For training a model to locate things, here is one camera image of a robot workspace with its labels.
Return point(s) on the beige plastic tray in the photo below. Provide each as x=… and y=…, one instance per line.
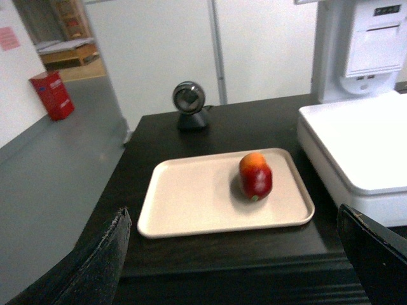
x=201, y=195

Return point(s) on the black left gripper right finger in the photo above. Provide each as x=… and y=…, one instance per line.
x=377, y=254

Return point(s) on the white checkout scale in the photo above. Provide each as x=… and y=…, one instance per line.
x=358, y=149

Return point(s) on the red fire extinguisher box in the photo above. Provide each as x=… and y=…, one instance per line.
x=53, y=94

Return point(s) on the white POS terminal stand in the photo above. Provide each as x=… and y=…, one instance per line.
x=359, y=49

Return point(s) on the white partition panel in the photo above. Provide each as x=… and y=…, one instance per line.
x=237, y=51

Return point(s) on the pink wall notice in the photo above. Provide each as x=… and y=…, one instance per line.
x=8, y=39

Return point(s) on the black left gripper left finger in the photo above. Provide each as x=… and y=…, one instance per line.
x=89, y=274

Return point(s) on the wooden pallet table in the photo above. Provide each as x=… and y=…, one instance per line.
x=55, y=52

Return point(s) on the black round barcode scanner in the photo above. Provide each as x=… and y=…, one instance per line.
x=189, y=99

